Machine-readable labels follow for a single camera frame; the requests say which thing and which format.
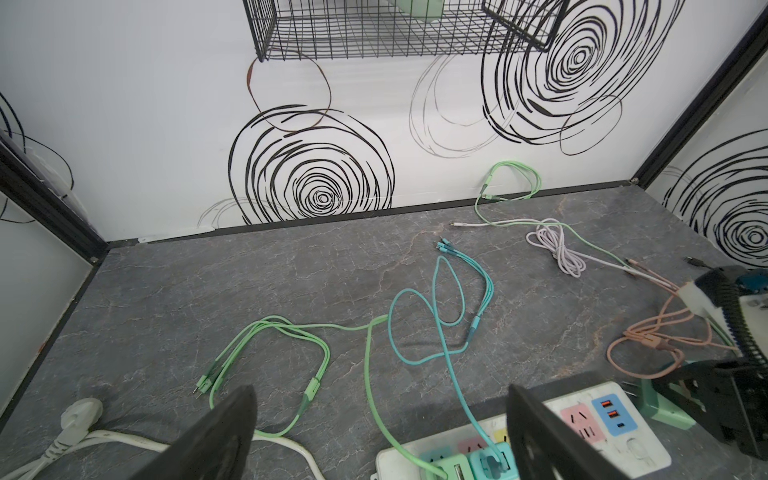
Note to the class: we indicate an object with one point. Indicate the black wire basket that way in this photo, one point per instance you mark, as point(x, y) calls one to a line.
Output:
point(329, 30)

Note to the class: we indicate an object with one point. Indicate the green kitchen tongs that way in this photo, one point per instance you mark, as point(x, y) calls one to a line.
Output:
point(421, 10)

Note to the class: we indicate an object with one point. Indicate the green charger plug with cable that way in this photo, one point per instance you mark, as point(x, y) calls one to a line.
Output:
point(283, 340)

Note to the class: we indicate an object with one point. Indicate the large multicolour power strip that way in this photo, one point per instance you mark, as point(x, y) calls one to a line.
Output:
point(602, 415)

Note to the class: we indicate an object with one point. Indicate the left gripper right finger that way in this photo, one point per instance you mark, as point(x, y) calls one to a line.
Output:
point(544, 447)

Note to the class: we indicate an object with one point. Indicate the teal charger plug with cable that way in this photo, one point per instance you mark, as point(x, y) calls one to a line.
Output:
point(447, 249)

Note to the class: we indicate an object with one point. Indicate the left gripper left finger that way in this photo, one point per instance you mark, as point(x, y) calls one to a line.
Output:
point(216, 447)

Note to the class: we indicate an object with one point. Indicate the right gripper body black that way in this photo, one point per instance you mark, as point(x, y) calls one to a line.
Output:
point(727, 398)

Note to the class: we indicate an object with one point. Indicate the pink charger plug with cable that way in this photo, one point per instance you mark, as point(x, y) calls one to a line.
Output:
point(650, 333)

